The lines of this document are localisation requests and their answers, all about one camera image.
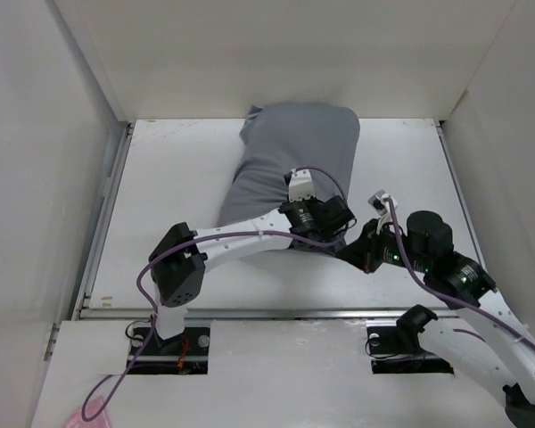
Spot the grey pillowcase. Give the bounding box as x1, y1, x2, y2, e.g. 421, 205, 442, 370
216, 101, 362, 255

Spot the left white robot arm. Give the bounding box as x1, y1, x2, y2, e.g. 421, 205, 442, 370
147, 195, 356, 354

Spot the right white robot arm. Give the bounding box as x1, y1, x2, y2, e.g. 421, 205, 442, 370
337, 210, 535, 427

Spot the white foam front board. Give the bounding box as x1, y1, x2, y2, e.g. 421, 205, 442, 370
33, 320, 509, 427

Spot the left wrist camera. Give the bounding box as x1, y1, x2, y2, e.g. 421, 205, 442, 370
284, 169, 316, 202

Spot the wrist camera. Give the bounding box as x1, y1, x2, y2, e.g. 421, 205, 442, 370
284, 169, 316, 202
368, 190, 398, 221

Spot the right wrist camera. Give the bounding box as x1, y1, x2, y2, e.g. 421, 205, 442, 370
368, 190, 398, 221

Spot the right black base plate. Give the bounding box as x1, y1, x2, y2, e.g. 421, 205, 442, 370
365, 325, 455, 375

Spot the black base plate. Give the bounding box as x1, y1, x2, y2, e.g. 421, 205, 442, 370
365, 325, 455, 375
125, 324, 210, 375

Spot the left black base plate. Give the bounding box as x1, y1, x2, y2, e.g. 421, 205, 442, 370
125, 324, 210, 375

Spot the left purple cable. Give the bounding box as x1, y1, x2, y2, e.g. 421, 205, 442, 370
80, 167, 353, 423

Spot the aluminium front rail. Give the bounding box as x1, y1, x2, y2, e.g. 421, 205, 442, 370
73, 307, 503, 321

